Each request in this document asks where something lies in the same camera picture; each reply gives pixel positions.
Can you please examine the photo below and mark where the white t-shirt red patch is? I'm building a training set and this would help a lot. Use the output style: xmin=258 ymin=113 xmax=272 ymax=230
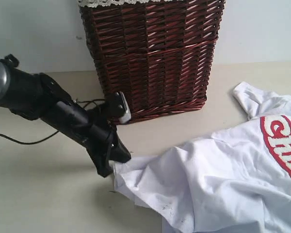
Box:
xmin=113 ymin=82 xmax=291 ymax=233

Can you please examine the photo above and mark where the dark red wicker basket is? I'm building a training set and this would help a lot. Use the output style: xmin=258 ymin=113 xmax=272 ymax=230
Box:
xmin=79 ymin=0 xmax=225 ymax=123

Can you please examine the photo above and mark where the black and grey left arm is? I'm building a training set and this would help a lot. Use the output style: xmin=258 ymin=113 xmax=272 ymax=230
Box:
xmin=0 ymin=54 xmax=131 ymax=177

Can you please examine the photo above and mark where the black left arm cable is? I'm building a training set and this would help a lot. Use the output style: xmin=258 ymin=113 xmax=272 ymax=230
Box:
xmin=0 ymin=98 xmax=107 ymax=146

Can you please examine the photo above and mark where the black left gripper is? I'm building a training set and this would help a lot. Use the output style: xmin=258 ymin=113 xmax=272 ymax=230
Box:
xmin=83 ymin=106 xmax=131 ymax=178

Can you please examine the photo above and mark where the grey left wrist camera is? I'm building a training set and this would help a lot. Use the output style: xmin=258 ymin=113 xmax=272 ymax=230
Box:
xmin=106 ymin=91 xmax=131 ymax=124

